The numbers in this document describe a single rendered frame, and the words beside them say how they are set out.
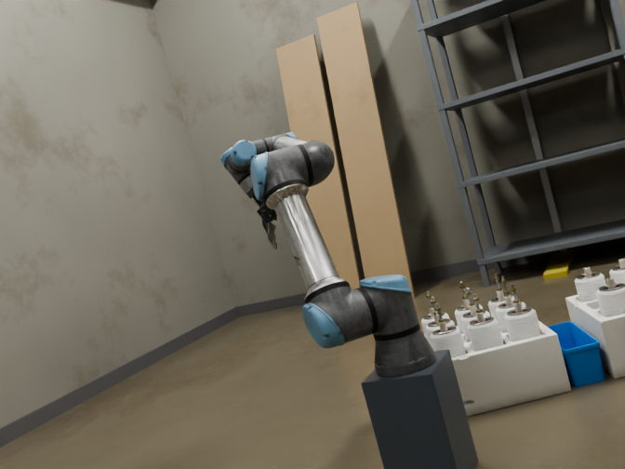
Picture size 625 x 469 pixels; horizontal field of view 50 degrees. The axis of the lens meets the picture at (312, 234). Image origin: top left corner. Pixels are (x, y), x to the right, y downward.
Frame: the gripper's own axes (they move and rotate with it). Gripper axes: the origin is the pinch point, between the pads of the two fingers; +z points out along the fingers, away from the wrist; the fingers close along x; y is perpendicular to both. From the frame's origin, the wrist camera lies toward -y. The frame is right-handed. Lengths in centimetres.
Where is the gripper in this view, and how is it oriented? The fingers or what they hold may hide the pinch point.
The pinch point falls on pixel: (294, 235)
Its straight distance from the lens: 223.2
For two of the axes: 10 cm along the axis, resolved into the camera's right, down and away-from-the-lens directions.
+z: 6.1, 7.9, -0.2
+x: 7.8, -6.1, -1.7
